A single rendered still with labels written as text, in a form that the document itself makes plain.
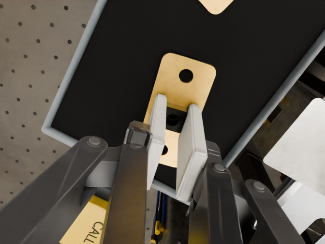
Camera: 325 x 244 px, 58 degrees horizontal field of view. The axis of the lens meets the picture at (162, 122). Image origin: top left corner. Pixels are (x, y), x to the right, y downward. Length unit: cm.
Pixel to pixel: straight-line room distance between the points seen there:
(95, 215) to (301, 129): 20
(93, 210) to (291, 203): 31
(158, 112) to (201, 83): 5
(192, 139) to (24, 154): 74
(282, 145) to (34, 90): 61
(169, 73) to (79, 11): 51
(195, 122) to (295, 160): 16
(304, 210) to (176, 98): 35
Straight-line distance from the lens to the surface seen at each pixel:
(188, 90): 21
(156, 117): 16
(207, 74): 20
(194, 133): 16
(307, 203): 50
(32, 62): 75
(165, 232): 47
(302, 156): 31
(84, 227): 29
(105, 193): 29
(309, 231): 79
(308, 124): 30
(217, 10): 20
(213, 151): 17
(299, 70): 22
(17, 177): 92
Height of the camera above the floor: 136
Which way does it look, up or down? 66 degrees down
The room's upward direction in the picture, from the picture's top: 173 degrees counter-clockwise
